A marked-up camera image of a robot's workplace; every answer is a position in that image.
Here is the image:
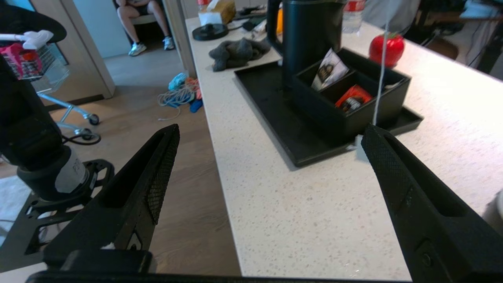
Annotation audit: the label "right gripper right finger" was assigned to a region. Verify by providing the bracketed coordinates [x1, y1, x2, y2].
[361, 124, 503, 282]

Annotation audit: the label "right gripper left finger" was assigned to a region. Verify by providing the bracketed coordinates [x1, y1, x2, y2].
[42, 124, 181, 272]

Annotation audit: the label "black electric kettle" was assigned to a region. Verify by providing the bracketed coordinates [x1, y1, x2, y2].
[266, 0, 347, 88]

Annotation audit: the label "black sachet organizer box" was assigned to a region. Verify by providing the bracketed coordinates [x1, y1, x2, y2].
[293, 48, 412, 144]

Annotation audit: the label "red package with white label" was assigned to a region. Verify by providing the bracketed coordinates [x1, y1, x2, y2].
[335, 85, 373, 114]

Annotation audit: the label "white Chali tea packet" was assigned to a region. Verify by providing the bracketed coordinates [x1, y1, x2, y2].
[311, 48, 349, 92]

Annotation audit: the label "black robot torso column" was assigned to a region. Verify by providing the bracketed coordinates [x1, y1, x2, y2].
[0, 55, 99, 202]

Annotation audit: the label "blue cloth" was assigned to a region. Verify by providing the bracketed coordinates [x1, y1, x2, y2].
[168, 73, 204, 114]

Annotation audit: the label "small metal shopping cart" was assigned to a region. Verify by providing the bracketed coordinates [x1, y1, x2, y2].
[0, 31, 102, 141]

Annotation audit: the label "red toy tomato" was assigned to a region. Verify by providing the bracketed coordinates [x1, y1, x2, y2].
[369, 33, 405, 68]

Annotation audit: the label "black rectangular serving tray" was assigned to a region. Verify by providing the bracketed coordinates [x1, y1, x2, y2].
[235, 59, 424, 167]

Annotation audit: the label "seated person white sneakers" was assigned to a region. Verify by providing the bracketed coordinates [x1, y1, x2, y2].
[115, 0, 176, 57]

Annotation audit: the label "brown wooden desk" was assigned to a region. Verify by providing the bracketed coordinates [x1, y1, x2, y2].
[417, 0, 503, 77]

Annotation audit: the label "dark grey cloth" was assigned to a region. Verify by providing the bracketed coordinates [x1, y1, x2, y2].
[208, 38, 272, 72]

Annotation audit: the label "person in grey t-shirt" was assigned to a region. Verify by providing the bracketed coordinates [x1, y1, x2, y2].
[362, 0, 421, 33]

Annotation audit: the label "brown tissue pack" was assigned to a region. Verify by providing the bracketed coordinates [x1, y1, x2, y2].
[198, 0, 237, 26]

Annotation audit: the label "clear water bottle red cap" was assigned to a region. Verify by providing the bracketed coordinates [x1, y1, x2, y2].
[342, 0, 366, 34]

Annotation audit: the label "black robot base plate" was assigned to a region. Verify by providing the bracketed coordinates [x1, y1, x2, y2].
[0, 159, 115, 272]

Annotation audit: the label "white rope bundle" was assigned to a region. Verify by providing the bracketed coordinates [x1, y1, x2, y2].
[157, 81, 197, 121]

